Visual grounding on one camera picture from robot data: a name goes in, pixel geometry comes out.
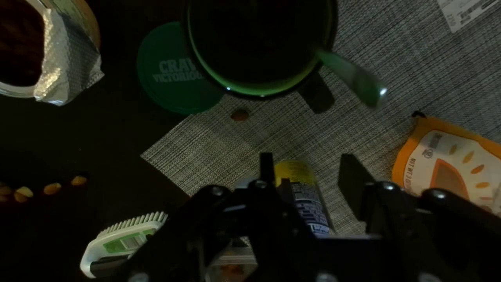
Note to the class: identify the grey woven placemat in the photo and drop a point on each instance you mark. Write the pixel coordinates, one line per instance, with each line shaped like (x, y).
(416, 68)

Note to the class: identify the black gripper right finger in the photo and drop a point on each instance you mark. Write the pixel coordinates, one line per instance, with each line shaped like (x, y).
(357, 182)

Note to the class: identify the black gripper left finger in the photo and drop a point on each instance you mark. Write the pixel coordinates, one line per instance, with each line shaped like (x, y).
(266, 173)

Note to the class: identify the orange snack pouch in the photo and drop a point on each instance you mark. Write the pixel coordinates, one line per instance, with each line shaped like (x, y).
(454, 166)

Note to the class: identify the yellow small bottle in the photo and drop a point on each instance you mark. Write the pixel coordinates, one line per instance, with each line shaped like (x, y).
(307, 204)

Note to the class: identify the black mug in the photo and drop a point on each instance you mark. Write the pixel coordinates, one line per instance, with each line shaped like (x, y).
(250, 32)

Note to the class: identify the green round coaster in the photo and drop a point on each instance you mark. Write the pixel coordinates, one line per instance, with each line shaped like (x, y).
(166, 79)

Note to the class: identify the small brown nut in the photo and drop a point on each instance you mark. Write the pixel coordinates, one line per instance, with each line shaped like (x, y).
(3, 191)
(22, 193)
(51, 188)
(78, 180)
(239, 113)

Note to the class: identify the white plate with object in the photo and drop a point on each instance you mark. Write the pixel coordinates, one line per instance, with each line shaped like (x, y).
(125, 237)

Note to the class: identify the patterned mug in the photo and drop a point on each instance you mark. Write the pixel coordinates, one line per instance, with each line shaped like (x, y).
(67, 63)

